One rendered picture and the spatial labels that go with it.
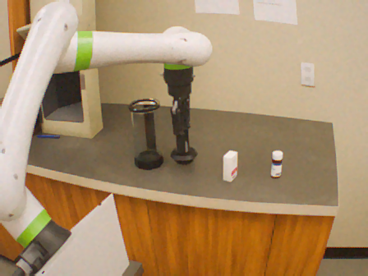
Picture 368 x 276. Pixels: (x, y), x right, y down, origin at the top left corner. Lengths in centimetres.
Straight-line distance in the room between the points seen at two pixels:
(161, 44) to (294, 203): 63
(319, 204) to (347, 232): 106
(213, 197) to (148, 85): 89
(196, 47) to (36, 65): 50
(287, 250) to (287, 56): 89
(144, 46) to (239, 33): 81
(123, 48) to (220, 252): 81
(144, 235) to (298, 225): 59
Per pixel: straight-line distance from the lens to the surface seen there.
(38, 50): 80
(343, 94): 183
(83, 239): 78
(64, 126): 177
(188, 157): 136
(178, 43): 108
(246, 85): 184
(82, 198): 153
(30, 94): 77
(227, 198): 125
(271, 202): 123
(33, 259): 86
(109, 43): 101
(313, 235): 134
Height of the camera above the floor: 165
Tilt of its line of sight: 26 degrees down
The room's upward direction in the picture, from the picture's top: 3 degrees counter-clockwise
